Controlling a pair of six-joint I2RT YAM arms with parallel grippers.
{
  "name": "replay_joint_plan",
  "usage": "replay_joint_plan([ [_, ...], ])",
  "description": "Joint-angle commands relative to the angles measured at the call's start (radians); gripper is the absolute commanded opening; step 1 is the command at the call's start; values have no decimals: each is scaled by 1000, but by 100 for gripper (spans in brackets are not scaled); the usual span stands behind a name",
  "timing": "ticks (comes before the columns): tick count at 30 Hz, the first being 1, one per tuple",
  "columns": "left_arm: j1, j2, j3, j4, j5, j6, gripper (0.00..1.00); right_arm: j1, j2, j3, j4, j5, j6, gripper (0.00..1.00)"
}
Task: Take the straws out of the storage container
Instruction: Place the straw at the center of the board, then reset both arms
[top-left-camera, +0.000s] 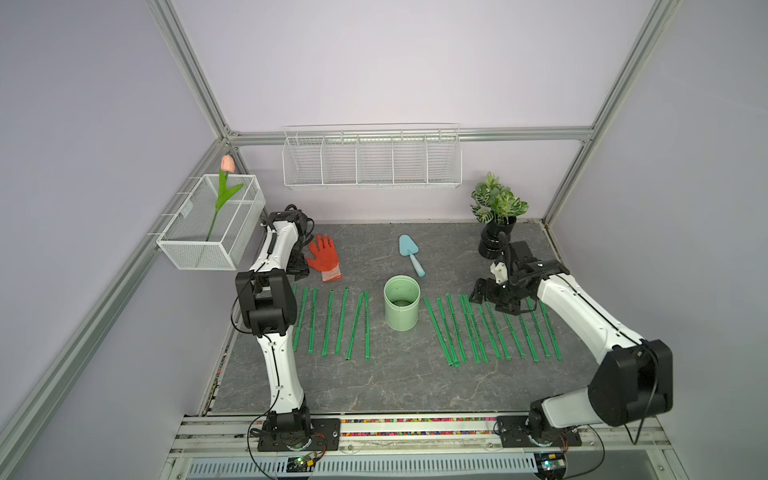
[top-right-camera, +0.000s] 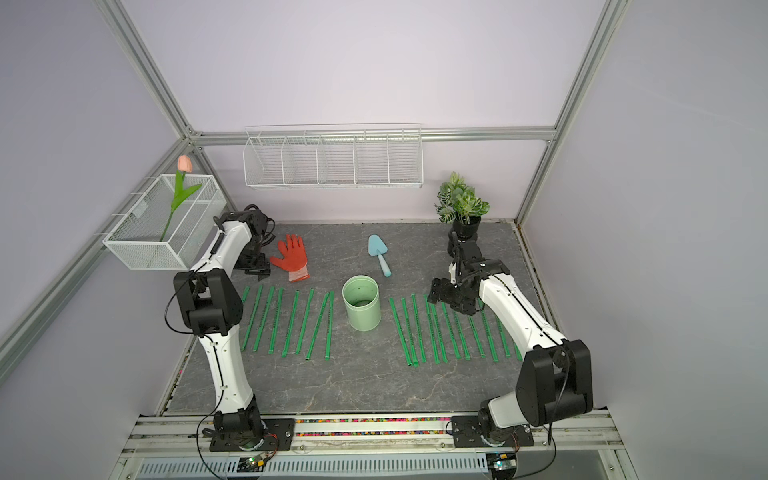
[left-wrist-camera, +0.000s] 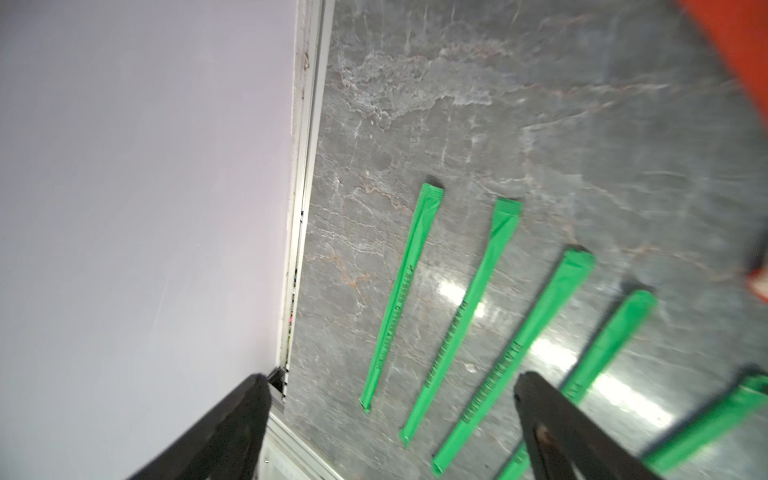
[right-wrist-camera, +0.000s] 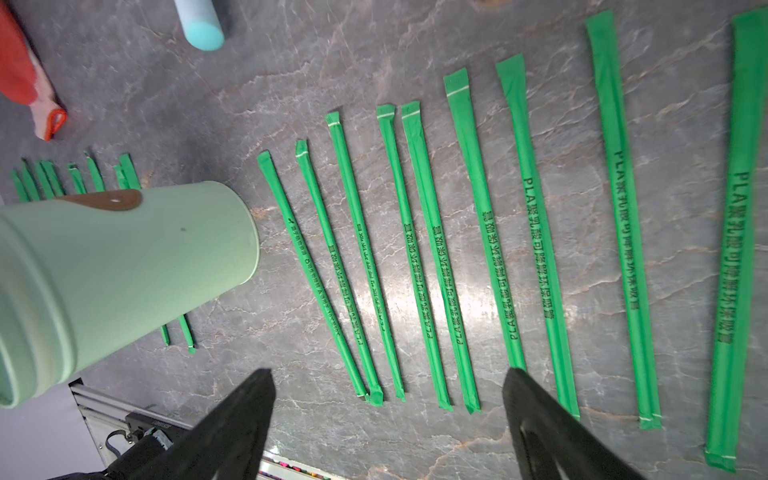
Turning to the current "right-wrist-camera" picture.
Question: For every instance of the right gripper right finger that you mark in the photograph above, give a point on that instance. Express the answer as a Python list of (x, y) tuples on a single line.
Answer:
[(549, 443)]

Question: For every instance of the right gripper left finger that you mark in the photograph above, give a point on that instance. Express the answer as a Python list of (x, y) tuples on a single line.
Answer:
[(228, 443)]

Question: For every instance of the light green metal cup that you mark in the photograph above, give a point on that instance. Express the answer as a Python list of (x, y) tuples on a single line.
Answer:
[(83, 276)]

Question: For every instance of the twelfth green straw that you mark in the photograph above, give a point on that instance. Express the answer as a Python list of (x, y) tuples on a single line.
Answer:
[(132, 182)]

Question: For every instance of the fifteenth green straw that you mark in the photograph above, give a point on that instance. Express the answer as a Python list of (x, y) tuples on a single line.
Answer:
[(77, 179)]

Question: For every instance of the nineteenth green straw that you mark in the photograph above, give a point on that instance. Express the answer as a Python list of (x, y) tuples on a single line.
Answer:
[(43, 180)]

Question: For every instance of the seventeenth green straw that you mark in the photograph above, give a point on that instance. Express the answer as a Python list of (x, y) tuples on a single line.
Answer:
[(28, 182)]

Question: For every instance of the eighteenth green straw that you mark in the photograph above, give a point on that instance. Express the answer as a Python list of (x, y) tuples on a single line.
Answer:
[(20, 189)]

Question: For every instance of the sixteenth green straw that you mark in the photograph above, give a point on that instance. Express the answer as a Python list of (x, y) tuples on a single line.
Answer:
[(53, 178)]

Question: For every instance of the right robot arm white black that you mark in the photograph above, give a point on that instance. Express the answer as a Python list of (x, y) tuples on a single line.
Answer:
[(549, 443)]

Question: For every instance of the red work glove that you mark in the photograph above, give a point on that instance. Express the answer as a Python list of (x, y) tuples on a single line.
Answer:
[(24, 81)]

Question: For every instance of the light blue garden trowel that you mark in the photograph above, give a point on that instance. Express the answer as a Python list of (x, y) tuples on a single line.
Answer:
[(200, 24)]

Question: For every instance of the aluminium front rail frame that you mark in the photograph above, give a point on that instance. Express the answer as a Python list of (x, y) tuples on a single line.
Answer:
[(126, 436)]

